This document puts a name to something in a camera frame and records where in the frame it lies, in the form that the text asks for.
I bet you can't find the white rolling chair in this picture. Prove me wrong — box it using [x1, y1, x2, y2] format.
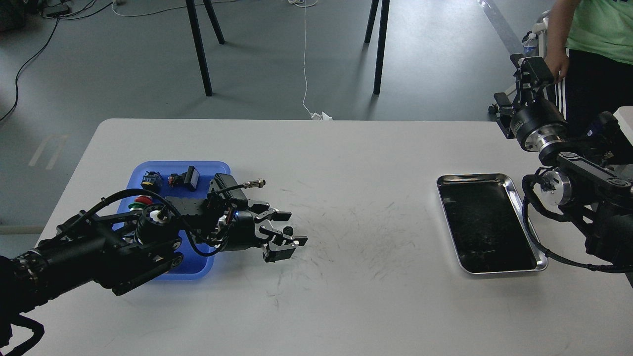
[488, 10, 550, 119]

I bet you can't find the white power cable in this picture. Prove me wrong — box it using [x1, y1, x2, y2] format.
[288, 0, 333, 121]

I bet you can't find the black table leg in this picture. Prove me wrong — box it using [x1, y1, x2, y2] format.
[363, 0, 391, 95]
[185, 0, 226, 97]

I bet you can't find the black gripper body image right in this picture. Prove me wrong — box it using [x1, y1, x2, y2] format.
[504, 90, 568, 151]

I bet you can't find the red green push button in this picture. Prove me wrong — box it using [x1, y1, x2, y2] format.
[128, 195, 153, 211]

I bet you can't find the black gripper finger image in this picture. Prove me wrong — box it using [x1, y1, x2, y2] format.
[250, 201, 292, 223]
[493, 92, 515, 139]
[509, 54, 555, 99]
[258, 225, 308, 262]

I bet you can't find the black table leg right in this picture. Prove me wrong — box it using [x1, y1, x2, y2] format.
[363, 0, 391, 95]

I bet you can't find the black rocker switch connector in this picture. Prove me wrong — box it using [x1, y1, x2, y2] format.
[167, 165, 200, 191]

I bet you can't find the black robot arm image left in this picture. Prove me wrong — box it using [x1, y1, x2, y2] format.
[0, 173, 308, 356]

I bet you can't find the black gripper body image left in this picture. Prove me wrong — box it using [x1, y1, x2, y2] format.
[220, 200, 271, 252]

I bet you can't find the silver metal tray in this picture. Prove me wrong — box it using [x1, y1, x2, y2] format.
[436, 172, 548, 276]

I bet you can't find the black table leg left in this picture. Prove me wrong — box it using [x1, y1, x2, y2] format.
[185, 0, 226, 97]

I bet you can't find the black floor cable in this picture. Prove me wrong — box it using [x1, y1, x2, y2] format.
[0, 0, 114, 122]

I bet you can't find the black yellow selector switch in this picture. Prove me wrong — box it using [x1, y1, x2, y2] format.
[140, 171, 163, 194]

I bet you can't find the person in green shirt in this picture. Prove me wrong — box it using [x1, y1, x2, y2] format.
[545, 0, 633, 137]

